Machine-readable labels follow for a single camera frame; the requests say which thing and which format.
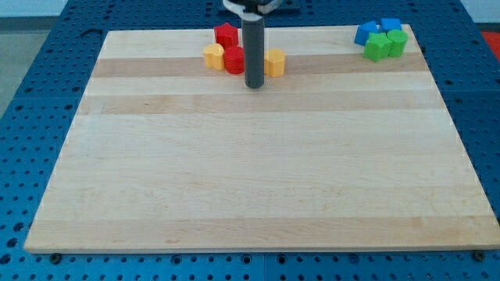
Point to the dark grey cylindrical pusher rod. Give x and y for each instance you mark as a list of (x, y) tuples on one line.
[(252, 27)]

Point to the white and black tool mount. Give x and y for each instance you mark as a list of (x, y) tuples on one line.
[(251, 10)]

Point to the yellow hexagon block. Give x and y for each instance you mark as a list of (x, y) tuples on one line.
[(274, 62)]

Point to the red star block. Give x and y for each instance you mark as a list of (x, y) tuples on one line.
[(226, 35)]

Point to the red cylinder block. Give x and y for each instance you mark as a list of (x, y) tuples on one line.
[(234, 60)]

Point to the yellow heart block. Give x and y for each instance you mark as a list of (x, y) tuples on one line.
[(214, 56)]

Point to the blue pentagon block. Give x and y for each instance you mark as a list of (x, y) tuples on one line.
[(364, 30)]

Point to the green star block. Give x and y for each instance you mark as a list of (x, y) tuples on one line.
[(377, 47)]

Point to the blue cube block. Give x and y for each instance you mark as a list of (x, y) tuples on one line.
[(388, 24)]

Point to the green cylinder block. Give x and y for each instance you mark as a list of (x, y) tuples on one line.
[(398, 40)]

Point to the light wooden board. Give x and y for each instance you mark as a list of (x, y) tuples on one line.
[(339, 154)]

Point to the dark blue base plate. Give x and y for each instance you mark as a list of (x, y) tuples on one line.
[(286, 6)]

